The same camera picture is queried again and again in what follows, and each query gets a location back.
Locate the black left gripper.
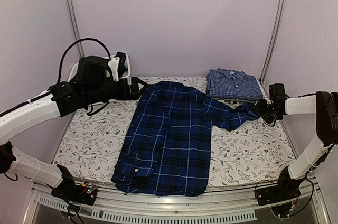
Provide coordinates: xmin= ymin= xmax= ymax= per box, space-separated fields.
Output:
xmin=85 ymin=76 xmax=147 ymax=105

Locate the dark blue plaid shirt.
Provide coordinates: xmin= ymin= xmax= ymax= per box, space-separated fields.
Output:
xmin=111 ymin=81 xmax=258 ymax=197

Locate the white plastic bin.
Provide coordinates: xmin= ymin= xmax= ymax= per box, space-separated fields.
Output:
xmin=67 ymin=53 xmax=131 ymax=81

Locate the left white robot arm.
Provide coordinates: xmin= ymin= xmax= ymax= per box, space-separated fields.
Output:
xmin=1 ymin=77 xmax=147 ymax=200

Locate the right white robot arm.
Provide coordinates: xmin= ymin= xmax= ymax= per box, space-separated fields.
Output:
xmin=255 ymin=91 xmax=337 ymax=201

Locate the floral patterned table mat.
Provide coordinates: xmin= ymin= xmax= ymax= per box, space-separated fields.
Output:
xmin=51 ymin=77 xmax=301 ymax=188

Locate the folded blue gingham shirt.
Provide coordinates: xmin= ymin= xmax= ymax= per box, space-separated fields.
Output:
xmin=206 ymin=68 xmax=263 ymax=102

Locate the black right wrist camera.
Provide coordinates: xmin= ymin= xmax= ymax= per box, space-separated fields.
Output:
xmin=269 ymin=83 xmax=287 ymax=102

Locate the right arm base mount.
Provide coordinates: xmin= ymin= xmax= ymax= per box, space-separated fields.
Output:
xmin=254 ymin=180 xmax=301 ymax=219

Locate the right aluminium frame post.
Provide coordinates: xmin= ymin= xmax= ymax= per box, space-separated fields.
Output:
xmin=259 ymin=0 xmax=286 ymax=83

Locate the aluminium frame post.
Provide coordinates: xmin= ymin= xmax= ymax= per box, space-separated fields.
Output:
xmin=60 ymin=0 xmax=85 ymax=58
xmin=259 ymin=0 xmax=286 ymax=83

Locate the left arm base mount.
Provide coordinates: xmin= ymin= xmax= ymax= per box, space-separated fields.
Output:
xmin=51 ymin=180 xmax=97 ymax=206

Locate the left aluminium frame post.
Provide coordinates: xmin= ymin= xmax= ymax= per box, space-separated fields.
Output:
xmin=60 ymin=0 xmax=85 ymax=58

